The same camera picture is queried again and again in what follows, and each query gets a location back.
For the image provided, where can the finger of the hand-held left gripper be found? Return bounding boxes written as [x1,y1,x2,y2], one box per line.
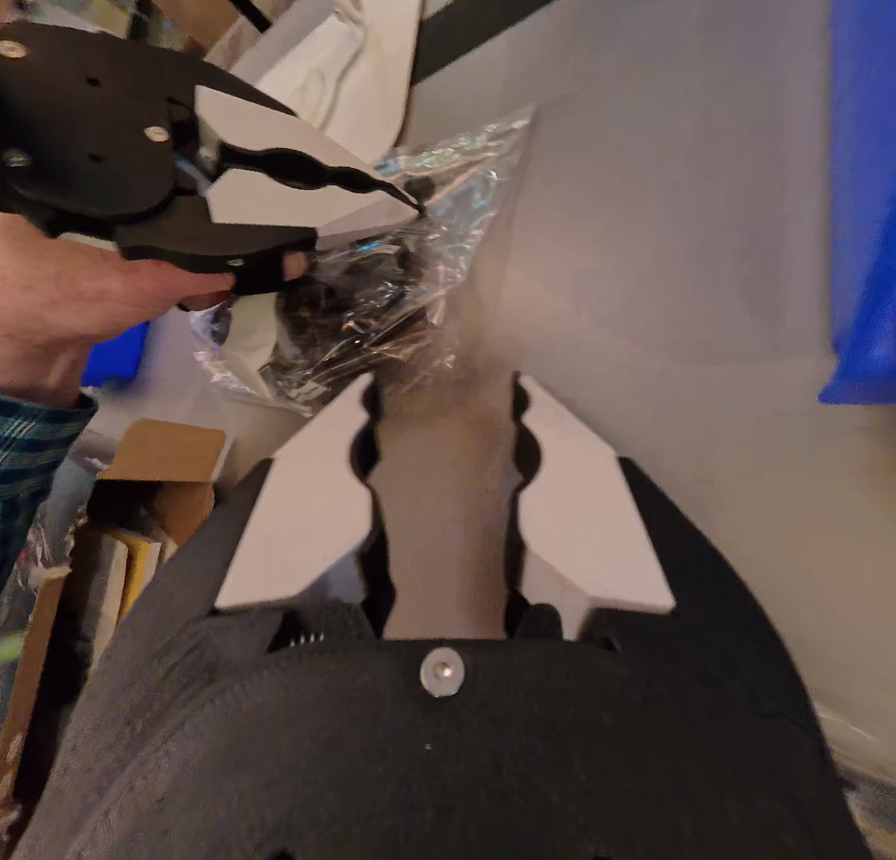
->
[195,84,407,196]
[205,167,426,252]

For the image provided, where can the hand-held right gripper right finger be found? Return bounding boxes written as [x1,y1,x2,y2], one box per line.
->
[504,373,677,639]

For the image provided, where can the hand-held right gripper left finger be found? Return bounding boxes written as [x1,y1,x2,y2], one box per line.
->
[213,373,398,638]

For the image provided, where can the clear bag of black pieces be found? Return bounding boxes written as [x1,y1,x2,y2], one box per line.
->
[189,104,536,416]

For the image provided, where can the person's left forearm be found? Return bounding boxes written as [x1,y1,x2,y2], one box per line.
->
[0,392,99,595]

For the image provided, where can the person's left hand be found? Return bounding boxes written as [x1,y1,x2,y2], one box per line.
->
[0,212,312,409]

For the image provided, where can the white square tray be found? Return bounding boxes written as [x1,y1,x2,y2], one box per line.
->
[231,0,429,150]

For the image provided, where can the open brown cardboard box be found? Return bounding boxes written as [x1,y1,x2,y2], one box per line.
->
[0,418,233,812]

